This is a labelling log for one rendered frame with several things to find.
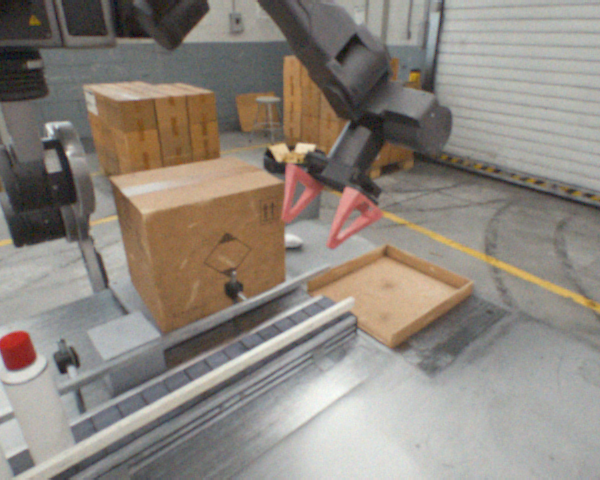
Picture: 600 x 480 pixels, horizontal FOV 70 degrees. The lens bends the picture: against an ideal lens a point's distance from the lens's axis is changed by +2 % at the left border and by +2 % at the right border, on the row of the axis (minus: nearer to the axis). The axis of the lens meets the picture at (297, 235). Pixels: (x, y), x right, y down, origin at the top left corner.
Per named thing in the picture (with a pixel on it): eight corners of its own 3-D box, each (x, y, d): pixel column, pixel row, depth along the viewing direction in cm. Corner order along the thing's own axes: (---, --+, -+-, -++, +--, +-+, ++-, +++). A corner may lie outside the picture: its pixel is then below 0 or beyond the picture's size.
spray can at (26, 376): (39, 480, 56) (-11, 360, 47) (31, 453, 60) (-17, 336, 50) (81, 457, 59) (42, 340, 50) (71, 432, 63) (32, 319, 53)
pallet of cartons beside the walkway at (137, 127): (226, 190, 407) (218, 92, 367) (139, 210, 362) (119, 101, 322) (175, 161, 493) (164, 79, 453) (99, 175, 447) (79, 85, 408)
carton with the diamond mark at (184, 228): (163, 334, 87) (141, 212, 75) (130, 282, 104) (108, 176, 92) (286, 287, 102) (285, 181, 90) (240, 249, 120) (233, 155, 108)
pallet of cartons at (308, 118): (332, 193, 400) (338, 61, 349) (280, 171, 460) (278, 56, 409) (414, 169, 466) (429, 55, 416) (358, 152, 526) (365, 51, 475)
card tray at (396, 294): (391, 349, 86) (393, 334, 84) (306, 293, 103) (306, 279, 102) (470, 295, 103) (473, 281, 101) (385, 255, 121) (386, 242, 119)
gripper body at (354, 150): (350, 181, 51) (383, 127, 50) (299, 160, 58) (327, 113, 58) (377, 203, 55) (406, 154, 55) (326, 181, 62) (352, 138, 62)
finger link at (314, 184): (290, 224, 54) (328, 161, 54) (260, 206, 59) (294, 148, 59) (320, 242, 59) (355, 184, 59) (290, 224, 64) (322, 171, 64)
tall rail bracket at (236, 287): (247, 357, 83) (243, 287, 76) (228, 339, 88) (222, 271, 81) (261, 350, 85) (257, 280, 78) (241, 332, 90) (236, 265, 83)
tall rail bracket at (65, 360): (86, 446, 66) (59, 365, 59) (72, 416, 71) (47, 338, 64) (107, 434, 68) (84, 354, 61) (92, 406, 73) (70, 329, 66)
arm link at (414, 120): (360, 32, 52) (316, 84, 51) (438, 34, 44) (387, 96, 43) (395, 104, 60) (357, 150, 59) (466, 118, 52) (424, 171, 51)
